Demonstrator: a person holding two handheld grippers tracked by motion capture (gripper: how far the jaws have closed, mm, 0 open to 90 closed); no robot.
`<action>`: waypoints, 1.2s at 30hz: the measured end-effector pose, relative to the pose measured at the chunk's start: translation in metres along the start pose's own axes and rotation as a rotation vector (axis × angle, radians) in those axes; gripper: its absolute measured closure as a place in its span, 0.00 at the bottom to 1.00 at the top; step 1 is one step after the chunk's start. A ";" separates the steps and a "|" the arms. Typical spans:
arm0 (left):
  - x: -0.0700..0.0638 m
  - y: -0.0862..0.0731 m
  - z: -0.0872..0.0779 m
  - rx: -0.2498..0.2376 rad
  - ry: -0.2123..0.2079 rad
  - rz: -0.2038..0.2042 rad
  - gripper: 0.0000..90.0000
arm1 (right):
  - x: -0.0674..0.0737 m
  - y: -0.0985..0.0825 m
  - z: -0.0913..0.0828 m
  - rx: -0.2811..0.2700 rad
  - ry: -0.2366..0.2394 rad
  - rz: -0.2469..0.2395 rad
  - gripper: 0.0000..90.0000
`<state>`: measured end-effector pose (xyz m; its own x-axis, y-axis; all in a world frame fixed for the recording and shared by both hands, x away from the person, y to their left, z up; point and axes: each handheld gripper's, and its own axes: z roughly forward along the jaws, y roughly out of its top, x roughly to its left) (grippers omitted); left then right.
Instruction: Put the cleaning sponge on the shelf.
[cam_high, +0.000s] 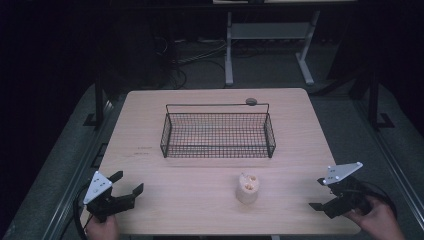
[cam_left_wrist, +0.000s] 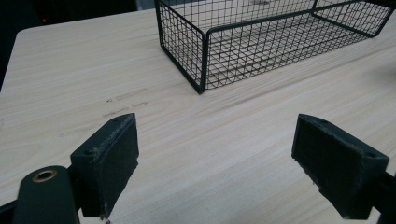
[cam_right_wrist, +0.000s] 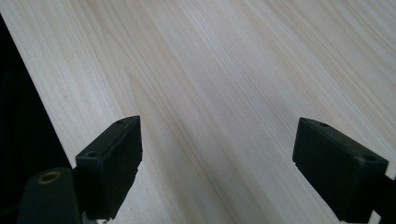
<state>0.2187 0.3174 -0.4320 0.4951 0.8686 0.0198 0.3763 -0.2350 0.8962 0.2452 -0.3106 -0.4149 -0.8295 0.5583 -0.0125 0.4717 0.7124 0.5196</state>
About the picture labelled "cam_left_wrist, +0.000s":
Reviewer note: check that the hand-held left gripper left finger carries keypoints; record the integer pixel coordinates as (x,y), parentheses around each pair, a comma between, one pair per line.
(106,168)

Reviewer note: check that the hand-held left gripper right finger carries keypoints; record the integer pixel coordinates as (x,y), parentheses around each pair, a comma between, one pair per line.
(339,168)

